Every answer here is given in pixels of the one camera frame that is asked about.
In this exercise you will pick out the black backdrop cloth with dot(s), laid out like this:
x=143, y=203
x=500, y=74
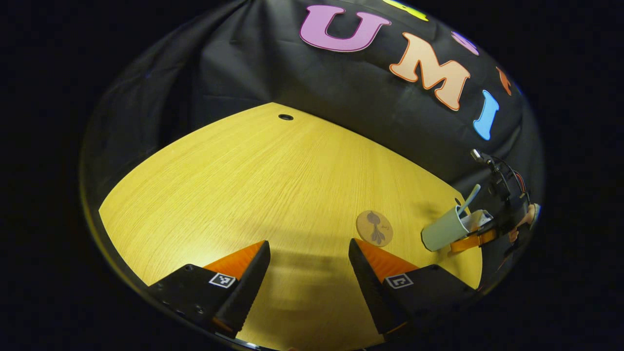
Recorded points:
x=268, y=63

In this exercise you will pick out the round brown printed coaster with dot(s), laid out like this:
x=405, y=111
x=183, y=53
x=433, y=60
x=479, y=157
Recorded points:
x=374, y=228

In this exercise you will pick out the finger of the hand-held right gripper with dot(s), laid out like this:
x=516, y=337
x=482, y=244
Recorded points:
x=470, y=240

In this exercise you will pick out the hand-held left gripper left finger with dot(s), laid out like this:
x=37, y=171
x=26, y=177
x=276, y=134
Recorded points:
x=247, y=285

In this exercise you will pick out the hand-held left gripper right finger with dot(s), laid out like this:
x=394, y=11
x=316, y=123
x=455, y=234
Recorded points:
x=369, y=287

